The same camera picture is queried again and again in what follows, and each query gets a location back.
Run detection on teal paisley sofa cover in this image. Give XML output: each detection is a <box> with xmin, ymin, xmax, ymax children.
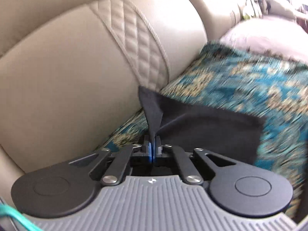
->
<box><xmin>103</xmin><ymin>43</ymin><xmax>307</xmax><ymax>222</ymax></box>

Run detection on teal cable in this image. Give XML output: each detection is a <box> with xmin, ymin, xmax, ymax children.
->
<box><xmin>0</xmin><ymin>203</ymin><xmax>43</xmax><ymax>231</ymax></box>

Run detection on lilac cushion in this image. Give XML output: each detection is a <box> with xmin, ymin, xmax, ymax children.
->
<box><xmin>220</xmin><ymin>16</ymin><xmax>307</xmax><ymax>64</ymax></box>

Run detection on black pants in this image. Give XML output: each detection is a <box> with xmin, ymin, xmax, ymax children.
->
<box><xmin>138</xmin><ymin>87</ymin><xmax>265</xmax><ymax>164</ymax></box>

